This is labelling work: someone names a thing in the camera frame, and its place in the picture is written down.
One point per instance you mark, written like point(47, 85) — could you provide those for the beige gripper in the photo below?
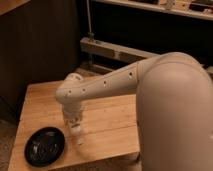
point(72, 116)

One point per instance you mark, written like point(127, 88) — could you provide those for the small white bottle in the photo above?
point(76, 133)

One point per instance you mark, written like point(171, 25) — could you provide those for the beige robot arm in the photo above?
point(174, 108)

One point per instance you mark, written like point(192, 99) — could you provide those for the black ceramic bowl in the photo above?
point(44, 147)

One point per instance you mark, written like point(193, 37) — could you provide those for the wooden table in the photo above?
point(109, 128)

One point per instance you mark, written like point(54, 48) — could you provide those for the grey metal beam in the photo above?
point(113, 51)

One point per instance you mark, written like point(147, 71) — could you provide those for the vertical metal pole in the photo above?
point(90, 32)

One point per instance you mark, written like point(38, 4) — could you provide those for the wooden shelf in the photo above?
point(175, 7)

